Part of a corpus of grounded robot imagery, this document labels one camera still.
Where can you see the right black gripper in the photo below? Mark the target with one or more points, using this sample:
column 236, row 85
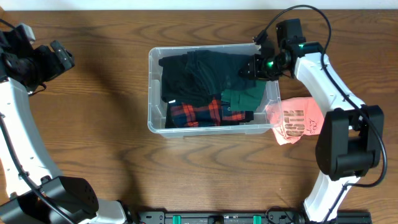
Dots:
column 255, row 68

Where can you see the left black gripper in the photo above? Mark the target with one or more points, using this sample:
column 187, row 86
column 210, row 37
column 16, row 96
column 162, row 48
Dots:
column 50, row 68

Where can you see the green garment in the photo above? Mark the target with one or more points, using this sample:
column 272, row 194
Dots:
column 244, row 100

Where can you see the dark navy shirt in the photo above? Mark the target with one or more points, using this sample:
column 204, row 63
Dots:
column 216, row 71

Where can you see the black pants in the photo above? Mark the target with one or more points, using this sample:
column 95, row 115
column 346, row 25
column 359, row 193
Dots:
column 248, row 116

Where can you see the pink printed t-shirt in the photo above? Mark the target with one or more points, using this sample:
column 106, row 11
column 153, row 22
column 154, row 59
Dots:
column 296, row 117

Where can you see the red navy plaid shirt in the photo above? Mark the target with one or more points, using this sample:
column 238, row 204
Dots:
column 202, row 113

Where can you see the black garment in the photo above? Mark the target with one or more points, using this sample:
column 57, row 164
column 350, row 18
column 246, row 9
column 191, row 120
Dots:
column 179, row 84

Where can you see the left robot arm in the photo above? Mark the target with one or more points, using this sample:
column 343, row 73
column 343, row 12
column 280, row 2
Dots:
column 37, row 189

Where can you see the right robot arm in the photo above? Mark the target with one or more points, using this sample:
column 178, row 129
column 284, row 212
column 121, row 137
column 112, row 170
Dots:
column 349, row 151

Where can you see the clear plastic storage bin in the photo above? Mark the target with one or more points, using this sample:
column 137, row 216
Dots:
column 157, row 109

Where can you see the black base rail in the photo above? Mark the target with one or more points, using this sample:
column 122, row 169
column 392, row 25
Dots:
column 273, row 217

